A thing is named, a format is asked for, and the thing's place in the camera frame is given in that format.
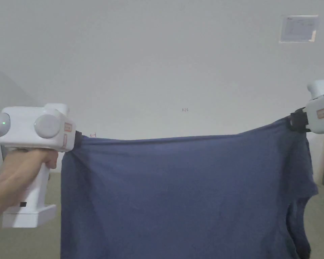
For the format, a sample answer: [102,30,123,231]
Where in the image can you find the white paper notice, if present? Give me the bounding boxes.
[279,15,319,44]

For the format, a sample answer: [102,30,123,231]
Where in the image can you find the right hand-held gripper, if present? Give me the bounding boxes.
[289,79,324,135]

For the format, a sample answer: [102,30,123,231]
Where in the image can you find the person's left forearm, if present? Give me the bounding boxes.
[0,164,26,226]

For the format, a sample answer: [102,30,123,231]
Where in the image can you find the person's left hand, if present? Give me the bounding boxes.
[2,149,59,193]

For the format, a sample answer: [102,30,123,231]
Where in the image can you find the dark blue shirt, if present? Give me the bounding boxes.
[60,115,319,259]

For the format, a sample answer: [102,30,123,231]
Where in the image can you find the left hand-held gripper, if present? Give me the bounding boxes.
[0,103,83,229]

